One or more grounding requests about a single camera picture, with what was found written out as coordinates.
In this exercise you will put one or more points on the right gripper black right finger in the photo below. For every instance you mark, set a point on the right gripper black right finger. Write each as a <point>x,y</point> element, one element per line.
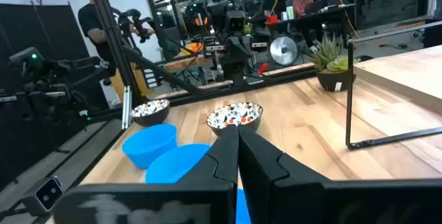
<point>293,200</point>

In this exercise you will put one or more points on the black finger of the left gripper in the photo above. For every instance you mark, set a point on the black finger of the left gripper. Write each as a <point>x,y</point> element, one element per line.
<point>246,49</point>
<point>230,49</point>

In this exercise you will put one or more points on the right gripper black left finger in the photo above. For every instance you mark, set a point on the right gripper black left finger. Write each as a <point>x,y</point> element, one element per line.
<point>193,203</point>

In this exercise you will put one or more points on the blue plastic mini bowl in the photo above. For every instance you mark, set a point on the blue plastic mini bowl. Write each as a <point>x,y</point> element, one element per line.
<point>242,210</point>
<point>148,144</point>
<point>172,165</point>

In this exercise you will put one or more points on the floral patterned mini bowl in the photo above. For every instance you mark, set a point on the floral patterned mini bowl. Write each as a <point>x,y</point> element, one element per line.
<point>224,115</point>
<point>150,110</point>

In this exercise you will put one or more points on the black robot arm, green light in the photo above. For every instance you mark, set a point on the black robot arm, green light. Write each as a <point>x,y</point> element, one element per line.
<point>45,89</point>

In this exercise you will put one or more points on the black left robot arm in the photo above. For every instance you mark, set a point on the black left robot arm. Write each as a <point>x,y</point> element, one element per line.
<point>238,73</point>

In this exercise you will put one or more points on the round silver fan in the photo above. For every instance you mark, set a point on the round silver fan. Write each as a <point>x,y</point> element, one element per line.
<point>284,50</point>

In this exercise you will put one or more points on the red container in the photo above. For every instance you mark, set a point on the red container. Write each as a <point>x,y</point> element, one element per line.
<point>272,19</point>

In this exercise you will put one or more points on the black robot, orange lights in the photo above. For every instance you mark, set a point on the black robot, orange lights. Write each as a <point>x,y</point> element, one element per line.
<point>197,16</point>

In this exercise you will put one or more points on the person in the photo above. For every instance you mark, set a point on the person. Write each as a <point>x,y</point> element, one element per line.
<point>302,3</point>
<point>91,23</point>

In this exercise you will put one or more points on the succulent plant in black pot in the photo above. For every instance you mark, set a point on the succulent plant in black pot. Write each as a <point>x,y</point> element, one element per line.
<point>333,65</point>

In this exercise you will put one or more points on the black office desk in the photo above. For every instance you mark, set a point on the black office desk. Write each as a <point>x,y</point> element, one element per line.
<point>328,9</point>

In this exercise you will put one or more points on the silver aluminium extrusion piece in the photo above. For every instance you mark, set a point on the silver aluminium extrusion piece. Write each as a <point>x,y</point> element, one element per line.
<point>126,108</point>

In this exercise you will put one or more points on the black partition panel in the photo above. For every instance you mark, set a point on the black partition panel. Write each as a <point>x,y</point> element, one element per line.
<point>41,30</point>

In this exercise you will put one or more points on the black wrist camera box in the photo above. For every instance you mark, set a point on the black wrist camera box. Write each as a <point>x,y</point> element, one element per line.
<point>236,21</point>

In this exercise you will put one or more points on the black metal rig frame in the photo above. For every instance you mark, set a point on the black metal rig frame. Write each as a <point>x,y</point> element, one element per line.
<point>110,30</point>

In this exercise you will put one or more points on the small grey camera box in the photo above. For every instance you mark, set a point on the small grey camera box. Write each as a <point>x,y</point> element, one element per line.
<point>46,194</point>

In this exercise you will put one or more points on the wooden shelf with black frame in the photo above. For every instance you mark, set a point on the wooden shelf with black frame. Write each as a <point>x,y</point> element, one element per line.
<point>407,72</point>

